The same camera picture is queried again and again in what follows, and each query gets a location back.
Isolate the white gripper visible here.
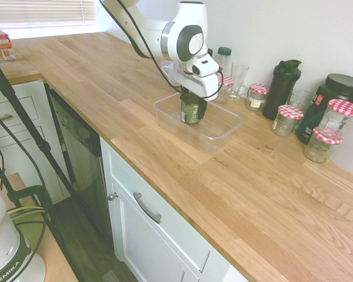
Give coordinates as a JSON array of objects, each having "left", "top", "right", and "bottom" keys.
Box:
[{"left": 172, "top": 69, "right": 220, "bottom": 122}]

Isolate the cereal jar dark green lid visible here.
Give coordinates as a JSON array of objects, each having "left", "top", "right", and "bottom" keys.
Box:
[{"left": 179, "top": 93, "right": 203, "bottom": 125}]

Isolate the clear rectangular plastic container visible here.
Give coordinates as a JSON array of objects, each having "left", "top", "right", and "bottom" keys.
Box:
[{"left": 154, "top": 92, "right": 243, "bottom": 155}]

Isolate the glass jar red checked lid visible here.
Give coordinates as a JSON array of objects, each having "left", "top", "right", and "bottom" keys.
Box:
[
  {"left": 303, "top": 127, "right": 344, "bottom": 164},
  {"left": 246, "top": 83, "right": 270, "bottom": 112},
  {"left": 216, "top": 76, "right": 235, "bottom": 104},
  {"left": 316, "top": 99, "right": 353, "bottom": 140},
  {"left": 272, "top": 105, "right": 304, "bottom": 138}
]

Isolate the white plastic mug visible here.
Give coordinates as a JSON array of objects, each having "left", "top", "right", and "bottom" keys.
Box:
[{"left": 161, "top": 62, "right": 176, "bottom": 83}]

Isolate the clear bottle green cap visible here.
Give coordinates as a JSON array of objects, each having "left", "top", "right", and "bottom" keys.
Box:
[{"left": 215, "top": 46, "right": 232, "bottom": 78}]

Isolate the dark green shaker bottle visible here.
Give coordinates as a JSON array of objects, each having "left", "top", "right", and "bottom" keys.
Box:
[{"left": 262, "top": 59, "right": 302, "bottom": 120}]

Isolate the clear glass tumbler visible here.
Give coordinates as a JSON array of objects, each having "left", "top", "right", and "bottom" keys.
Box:
[{"left": 288, "top": 89, "right": 312, "bottom": 114}]

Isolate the dark dishwasher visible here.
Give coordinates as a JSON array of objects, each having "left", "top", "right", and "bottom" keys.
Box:
[{"left": 45, "top": 85, "right": 112, "bottom": 236}]

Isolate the white kitchen cabinet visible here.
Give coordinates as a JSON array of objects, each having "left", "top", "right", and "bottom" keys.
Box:
[{"left": 99, "top": 136, "right": 251, "bottom": 282}]

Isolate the dark Vega protein tub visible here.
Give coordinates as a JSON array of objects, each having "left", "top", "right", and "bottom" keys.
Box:
[{"left": 295, "top": 73, "right": 353, "bottom": 145}]

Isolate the white window blind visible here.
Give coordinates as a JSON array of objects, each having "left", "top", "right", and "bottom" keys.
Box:
[{"left": 0, "top": 0, "right": 98, "bottom": 29}]

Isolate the orange white food box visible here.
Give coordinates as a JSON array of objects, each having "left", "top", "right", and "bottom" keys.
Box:
[
  {"left": 0, "top": 30, "right": 12, "bottom": 51},
  {"left": 0, "top": 48, "right": 17, "bottom": 61}
]

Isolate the tall clear handled glass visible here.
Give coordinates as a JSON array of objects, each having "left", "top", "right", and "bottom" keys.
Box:
[{"left": 228, "top": 63, "right": 250, "bottom": 102}]

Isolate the silver cabinet bar handle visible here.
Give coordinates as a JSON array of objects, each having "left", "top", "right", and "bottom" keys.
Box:
[{"left": 132, "top": 192, "right": 162, "bottom": 224}]

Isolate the black camera tripod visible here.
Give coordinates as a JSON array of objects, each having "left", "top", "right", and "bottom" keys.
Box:
[{"left": 0, "top": 49, "right": 86, "bottom": 282}]

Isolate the yellow green cable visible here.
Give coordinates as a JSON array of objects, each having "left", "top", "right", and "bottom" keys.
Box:
[{"left": 7, "top": 206, "right": 45, "bottom": 217}]

